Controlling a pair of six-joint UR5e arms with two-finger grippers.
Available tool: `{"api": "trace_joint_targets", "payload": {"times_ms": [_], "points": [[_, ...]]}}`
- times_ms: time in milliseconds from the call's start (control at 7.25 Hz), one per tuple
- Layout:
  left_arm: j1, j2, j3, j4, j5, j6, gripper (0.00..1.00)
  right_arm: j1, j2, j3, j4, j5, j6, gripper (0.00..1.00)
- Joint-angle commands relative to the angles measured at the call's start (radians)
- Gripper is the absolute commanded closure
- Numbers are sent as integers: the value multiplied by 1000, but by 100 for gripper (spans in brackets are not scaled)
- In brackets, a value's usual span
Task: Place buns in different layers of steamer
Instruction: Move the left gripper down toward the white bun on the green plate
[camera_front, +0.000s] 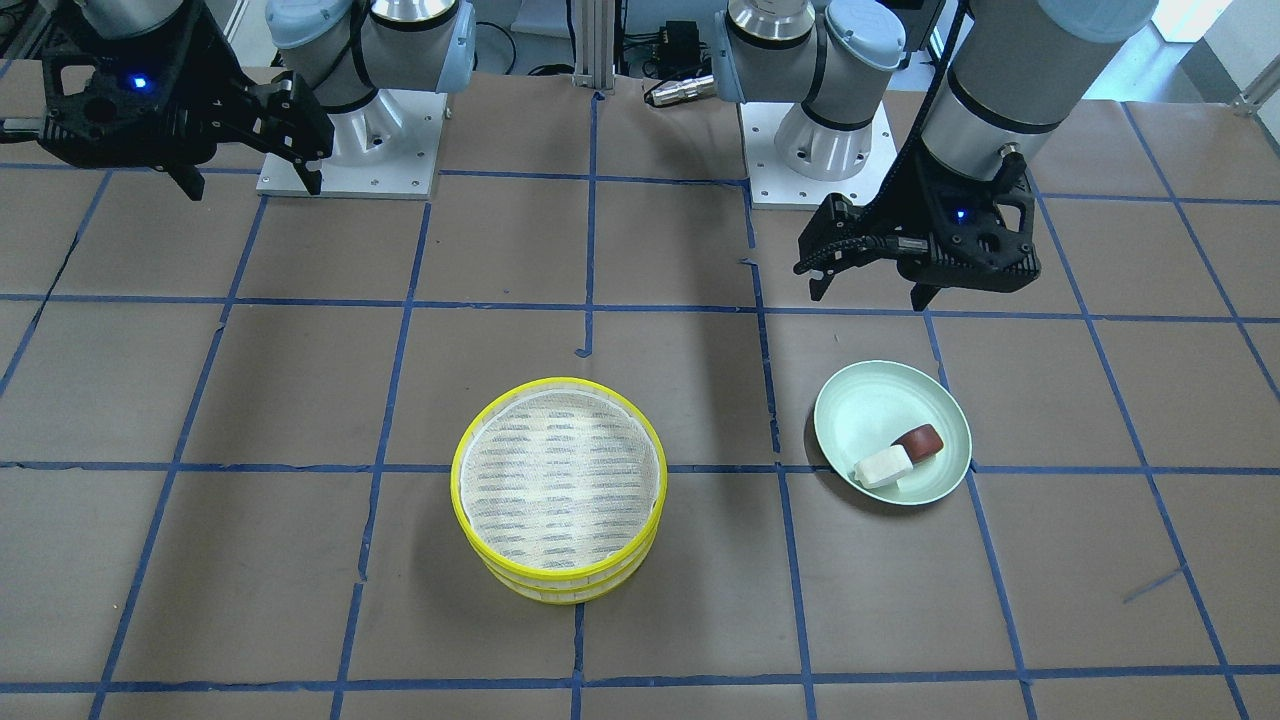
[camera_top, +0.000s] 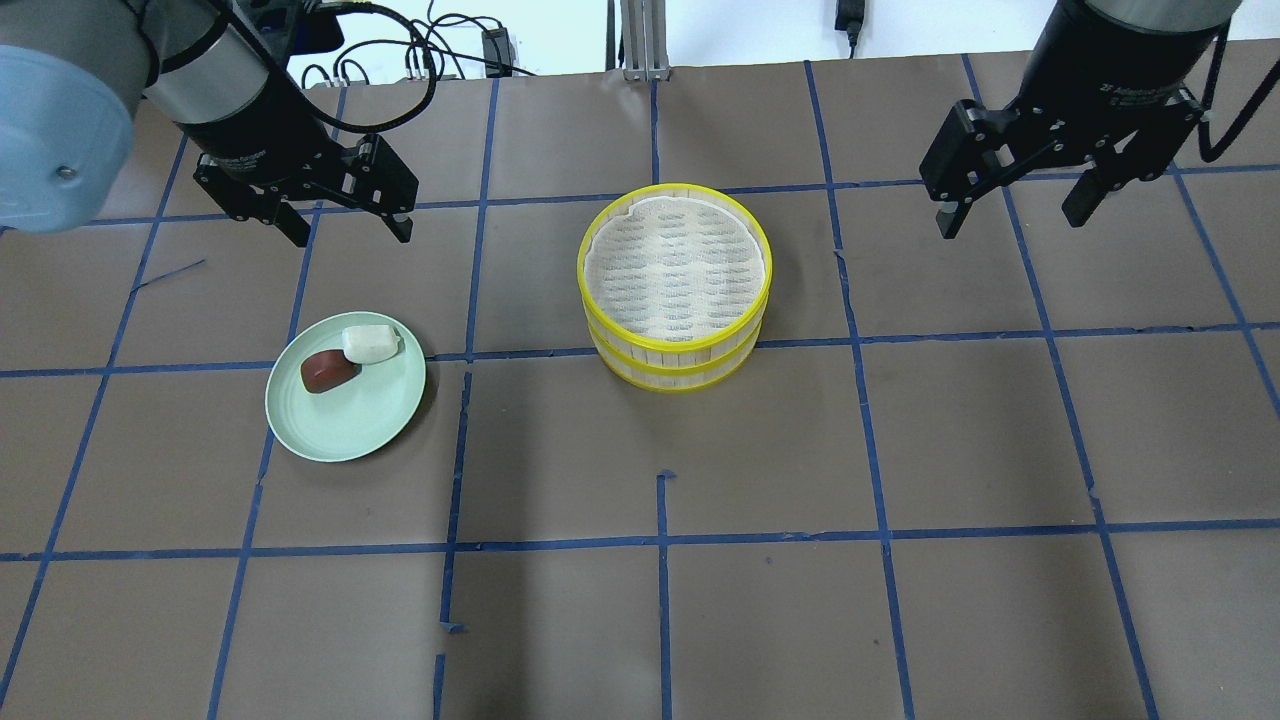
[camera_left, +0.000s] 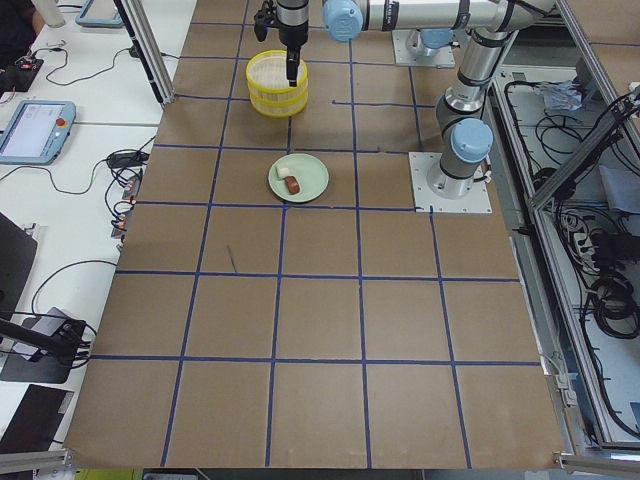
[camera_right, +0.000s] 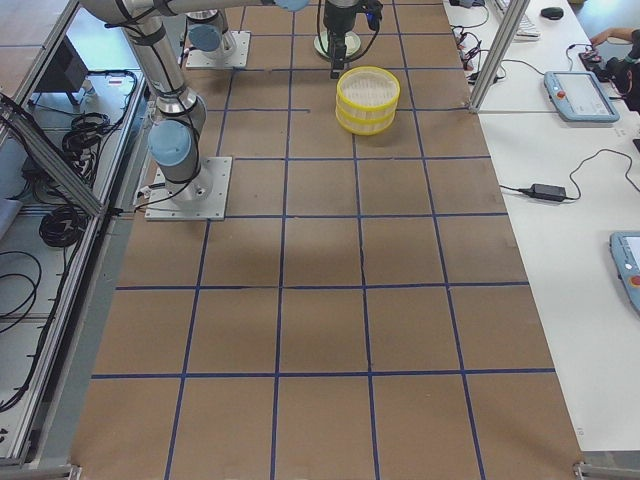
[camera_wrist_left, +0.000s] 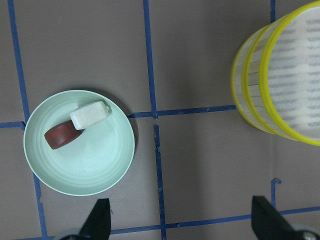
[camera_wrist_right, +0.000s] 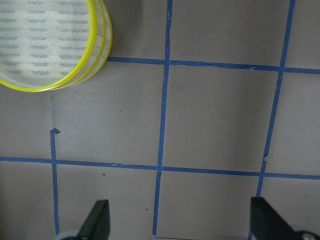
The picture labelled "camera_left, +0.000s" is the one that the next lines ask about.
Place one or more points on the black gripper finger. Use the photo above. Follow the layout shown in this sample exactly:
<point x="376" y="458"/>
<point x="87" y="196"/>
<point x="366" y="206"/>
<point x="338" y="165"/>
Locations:
<point x="292" y="65"/>

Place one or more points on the yellow steamer layer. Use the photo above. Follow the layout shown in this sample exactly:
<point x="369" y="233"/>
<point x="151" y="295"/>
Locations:
<point x="266" y="77"/>
<point x="279" y="108"/>

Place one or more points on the black power adapter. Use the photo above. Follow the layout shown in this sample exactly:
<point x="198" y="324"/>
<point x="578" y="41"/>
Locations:
<point x="118" y="160"/>

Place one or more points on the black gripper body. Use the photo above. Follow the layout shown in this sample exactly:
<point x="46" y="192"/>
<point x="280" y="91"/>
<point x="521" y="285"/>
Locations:
<point x="292" y="35"/>

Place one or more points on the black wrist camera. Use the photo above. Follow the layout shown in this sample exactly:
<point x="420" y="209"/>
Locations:
<point x="264" y="19"/>

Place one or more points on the brown red bun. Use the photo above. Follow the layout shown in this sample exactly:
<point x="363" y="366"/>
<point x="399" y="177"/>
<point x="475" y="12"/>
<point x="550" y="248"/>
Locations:
<point x="292" y="185"/>

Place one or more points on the aluminium frame post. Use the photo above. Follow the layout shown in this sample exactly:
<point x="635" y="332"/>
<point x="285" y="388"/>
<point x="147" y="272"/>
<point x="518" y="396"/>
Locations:
<point x="140" y="32"/>

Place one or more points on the blue teach pendant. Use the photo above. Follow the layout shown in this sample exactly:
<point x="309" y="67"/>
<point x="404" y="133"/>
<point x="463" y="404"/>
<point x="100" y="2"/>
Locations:
<point x="99" y="14"/>
<point x="37" y="132"/>

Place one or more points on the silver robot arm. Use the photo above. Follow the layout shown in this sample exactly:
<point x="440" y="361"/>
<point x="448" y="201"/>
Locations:
<point x="467" y="140"/>

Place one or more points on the light green plate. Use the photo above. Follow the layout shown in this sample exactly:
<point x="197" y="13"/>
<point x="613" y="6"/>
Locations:
<point x="311" y="173"/>

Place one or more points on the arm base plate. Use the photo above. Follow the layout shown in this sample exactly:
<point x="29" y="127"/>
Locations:
<point x="435" y="192"/>
<point x="424" y="48"/>

